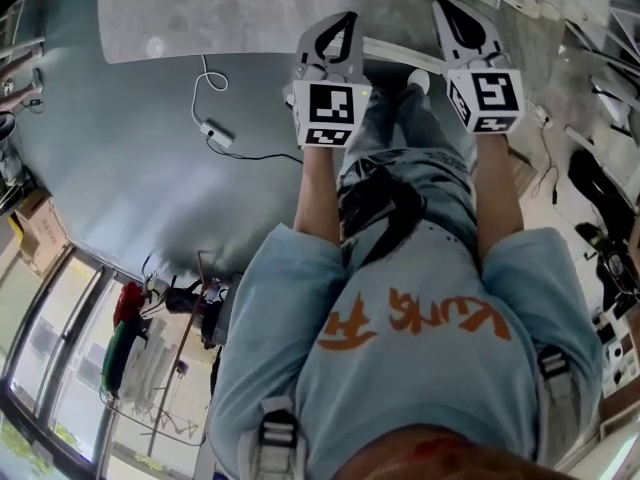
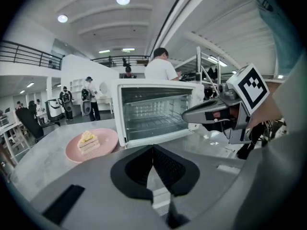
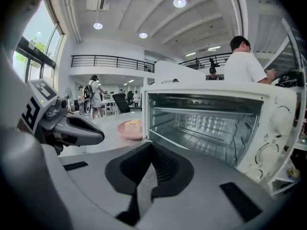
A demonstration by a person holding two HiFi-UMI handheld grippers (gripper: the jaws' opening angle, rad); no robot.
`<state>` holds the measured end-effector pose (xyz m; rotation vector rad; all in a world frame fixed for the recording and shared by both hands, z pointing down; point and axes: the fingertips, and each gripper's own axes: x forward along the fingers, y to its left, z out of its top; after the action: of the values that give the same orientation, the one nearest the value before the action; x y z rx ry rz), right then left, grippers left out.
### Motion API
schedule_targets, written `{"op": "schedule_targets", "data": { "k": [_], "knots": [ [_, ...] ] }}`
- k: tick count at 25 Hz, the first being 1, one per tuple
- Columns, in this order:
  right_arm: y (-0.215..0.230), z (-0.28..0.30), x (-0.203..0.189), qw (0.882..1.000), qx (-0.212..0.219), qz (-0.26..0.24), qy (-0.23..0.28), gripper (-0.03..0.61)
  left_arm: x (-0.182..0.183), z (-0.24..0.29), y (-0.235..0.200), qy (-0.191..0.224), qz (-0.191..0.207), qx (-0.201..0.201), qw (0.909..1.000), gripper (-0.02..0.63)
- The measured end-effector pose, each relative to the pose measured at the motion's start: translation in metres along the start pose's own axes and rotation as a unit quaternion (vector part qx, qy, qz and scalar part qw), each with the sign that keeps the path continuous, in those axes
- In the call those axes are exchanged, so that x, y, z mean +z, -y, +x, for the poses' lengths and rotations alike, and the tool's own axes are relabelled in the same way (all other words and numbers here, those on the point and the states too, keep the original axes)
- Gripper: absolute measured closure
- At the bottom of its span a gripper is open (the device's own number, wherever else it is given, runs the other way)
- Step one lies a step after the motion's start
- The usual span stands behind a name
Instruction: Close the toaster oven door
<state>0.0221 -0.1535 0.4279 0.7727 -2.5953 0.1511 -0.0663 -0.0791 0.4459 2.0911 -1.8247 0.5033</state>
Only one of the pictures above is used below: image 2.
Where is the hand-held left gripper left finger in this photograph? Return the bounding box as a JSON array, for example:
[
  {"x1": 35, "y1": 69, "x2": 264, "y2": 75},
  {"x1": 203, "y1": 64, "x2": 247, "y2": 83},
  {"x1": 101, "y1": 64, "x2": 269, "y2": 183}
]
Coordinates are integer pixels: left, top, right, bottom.
[{"x1": 110, "y1": 144, "x2": 154, "y2": 201}]

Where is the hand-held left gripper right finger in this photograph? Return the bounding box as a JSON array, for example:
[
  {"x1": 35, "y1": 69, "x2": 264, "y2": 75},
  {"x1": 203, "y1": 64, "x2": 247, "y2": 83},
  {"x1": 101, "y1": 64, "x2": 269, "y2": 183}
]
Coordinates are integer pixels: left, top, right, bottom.
[{"x1": 153, "y1": 144, "x2": 201, "y2": 198}]

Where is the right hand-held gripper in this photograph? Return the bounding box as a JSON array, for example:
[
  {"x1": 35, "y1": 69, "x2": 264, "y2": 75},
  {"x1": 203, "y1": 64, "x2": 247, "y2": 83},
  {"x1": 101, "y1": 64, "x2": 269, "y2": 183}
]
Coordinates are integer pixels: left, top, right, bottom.
[{"x1": 181, "y1": 63, "x2": 271, "y2": 145}]

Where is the toaster oven door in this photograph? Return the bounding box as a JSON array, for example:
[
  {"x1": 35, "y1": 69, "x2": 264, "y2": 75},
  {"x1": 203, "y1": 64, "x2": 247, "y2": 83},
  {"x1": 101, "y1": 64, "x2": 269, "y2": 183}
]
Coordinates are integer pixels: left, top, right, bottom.
[{"x1": 125, "y1": 131, "x2": 241, "y2": 209}]

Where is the white toaster oven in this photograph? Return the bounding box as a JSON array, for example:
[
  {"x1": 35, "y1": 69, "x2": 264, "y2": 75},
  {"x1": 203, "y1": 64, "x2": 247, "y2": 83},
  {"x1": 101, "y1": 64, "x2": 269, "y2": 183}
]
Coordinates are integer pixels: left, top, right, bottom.
[{"x1": 111, "y1": 78, "x2": 205, "y2": 149}]

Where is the person's right forearm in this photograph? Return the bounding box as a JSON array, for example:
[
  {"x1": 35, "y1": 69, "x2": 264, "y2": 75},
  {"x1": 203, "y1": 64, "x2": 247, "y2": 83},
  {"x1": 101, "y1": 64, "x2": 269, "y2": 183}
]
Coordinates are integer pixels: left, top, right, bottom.
[{"x1": 249, "y1": 92, "x2": 284, "y2": 129}]

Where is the person's right hand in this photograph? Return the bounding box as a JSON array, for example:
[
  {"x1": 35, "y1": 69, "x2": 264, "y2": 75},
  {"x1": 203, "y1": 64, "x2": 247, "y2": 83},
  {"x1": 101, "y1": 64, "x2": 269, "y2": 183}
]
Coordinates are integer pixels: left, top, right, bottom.
[{"x1": 242, "y1": 115, "x2": 259, "y2": 139}]

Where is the pink plate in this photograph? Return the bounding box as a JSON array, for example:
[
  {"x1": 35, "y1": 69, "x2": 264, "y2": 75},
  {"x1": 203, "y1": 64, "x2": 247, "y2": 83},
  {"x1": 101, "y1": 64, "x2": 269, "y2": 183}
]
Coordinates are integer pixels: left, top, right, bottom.
[{"x1": 65, "y1": 127, "x2": 119, "y2": 163}]

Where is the layered cake slice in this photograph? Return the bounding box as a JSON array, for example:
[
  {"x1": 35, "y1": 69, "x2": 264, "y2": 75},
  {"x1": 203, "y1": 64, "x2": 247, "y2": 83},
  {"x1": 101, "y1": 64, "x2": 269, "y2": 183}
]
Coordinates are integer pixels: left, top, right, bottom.
[{"x1": 77, "y1": 130, "x2": 101, "y2": 156}]

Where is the metal shelf rack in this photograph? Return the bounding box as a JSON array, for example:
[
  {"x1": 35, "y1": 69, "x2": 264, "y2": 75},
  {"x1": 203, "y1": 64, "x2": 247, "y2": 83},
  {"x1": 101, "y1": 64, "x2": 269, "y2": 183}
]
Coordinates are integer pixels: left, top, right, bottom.
[{"x1": 174, "y1": 46, "x2": 229, "y2": 98}]

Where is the white vanity table with mirror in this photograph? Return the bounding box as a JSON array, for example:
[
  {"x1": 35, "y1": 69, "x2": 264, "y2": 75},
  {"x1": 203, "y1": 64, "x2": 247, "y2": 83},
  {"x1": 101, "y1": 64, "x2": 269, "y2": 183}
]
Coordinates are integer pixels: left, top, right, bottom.
[{"x1": 96, "y1": 81, "x2": 114, "y2": 115}]

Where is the person's grey sleeve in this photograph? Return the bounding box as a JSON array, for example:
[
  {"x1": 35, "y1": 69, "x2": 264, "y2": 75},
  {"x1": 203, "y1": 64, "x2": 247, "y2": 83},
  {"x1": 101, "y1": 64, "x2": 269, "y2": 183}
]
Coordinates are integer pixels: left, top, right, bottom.
[{"x1": 233, "y1": 53, "x2": 307, "y2": 230}]

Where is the black balcony railing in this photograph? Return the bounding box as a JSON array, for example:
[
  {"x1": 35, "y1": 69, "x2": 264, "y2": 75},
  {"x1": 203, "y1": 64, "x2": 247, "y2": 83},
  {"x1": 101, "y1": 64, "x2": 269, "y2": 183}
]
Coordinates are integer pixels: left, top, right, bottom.
[
  {"x1": 90, "y1": 55, "x2": 151, "y2": 69},
  {"x1": 0, "y1": 40, "x2": 63, "y2": 71}
]

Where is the person's blue denim garment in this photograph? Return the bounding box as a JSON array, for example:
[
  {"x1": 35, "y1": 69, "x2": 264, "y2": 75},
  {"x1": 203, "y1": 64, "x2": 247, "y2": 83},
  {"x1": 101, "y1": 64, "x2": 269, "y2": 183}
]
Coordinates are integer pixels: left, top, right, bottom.
[{"x1": 253, "y1": 0, "x2": 302, "y2": 79}]

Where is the black office chair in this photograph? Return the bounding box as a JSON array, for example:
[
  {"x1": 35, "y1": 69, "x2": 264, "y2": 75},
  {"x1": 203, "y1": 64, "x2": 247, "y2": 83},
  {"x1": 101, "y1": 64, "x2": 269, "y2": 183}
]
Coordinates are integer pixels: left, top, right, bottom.
[{"x1": 15, "y1": 106, "x2": 61, "y2": 144}]

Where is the white wall shelf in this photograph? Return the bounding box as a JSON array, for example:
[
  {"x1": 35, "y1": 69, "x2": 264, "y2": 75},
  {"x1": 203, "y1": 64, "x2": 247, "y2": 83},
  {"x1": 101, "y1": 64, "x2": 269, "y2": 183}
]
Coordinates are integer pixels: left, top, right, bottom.
[{"x1": 70, "y1": 78, "x2": 85, "y2": 105}]

